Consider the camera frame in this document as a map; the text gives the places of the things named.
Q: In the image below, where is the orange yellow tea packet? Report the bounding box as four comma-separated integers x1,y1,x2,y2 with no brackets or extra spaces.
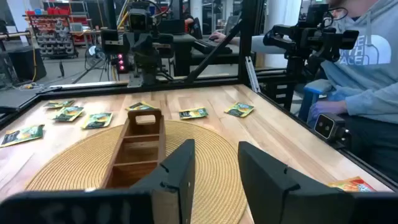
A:
326,176,377,193

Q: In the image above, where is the person's hand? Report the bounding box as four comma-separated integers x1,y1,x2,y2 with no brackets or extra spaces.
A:
310,99,348,118

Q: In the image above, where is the green yellow tea packet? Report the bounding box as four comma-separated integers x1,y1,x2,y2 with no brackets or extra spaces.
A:
43,99,75,109
52,106,85,123
125,101,156,112
224,102,255,118
0,124,45,149
81,112,113,130
178,107,209,120

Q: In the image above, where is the black device with red lights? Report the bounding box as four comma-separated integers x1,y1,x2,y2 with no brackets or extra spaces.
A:
114,52,129,74

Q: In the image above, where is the black floor fan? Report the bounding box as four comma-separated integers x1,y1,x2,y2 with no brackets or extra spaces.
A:
84,44,108,72

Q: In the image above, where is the black table-level camera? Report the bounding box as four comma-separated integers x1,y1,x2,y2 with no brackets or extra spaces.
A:
313,112,353,149

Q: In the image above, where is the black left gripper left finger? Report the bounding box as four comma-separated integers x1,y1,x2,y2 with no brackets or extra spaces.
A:
130,139,196,224

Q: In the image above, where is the shelf with red bins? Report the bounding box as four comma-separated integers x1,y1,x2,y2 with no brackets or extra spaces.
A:
24,7,80,60

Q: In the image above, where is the black metal table frame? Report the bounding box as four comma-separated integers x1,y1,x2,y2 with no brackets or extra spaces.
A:
0,0,398,194

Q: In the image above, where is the black stand with white labels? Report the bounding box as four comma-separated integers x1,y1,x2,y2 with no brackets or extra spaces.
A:
256,70,307,111

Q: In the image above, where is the blue office chair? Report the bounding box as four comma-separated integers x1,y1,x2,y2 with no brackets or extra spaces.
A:
297,78,335,123

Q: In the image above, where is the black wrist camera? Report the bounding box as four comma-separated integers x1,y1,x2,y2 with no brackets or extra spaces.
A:
127,8,154,32

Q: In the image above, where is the round woven straw placemat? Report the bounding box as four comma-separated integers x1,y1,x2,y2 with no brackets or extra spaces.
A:
25,119,248,224

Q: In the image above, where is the person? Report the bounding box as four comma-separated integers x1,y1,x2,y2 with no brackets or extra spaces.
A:
306,0,398,184
208,30,292,55

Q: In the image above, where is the black desk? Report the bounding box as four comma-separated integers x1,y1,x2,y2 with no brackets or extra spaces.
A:
172,32,240,77

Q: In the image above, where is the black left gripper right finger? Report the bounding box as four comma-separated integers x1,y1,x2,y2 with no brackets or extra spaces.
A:
238,141,355,224

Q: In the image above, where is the brown wooden tea caddy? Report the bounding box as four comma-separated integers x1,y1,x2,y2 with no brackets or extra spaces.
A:
99,108,166,189

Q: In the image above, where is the black cabinet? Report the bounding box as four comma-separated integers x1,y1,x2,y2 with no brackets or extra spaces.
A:
6,46,47,82

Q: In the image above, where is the black keyboard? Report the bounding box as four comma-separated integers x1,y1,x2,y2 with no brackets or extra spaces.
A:
192,37,233,55

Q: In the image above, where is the silver aluminium bracket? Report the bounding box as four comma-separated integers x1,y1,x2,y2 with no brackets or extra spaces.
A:
244,55,261,93

